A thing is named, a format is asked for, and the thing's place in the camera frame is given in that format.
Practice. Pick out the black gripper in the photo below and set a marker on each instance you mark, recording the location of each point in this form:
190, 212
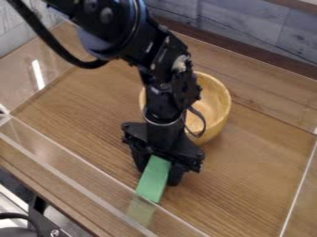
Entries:
157, 141

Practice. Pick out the green rectangular stick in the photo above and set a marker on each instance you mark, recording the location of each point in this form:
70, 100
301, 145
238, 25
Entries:
154, 179

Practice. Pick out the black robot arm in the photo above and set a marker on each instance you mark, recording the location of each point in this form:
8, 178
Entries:
116, 30

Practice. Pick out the wooden bowl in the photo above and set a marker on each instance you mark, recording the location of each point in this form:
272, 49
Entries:
214, 106

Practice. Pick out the clear acrylic tray wall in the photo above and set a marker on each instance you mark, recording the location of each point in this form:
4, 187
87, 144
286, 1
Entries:
94, 199

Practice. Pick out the black table leg bracket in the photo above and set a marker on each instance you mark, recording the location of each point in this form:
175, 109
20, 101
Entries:
48, 228

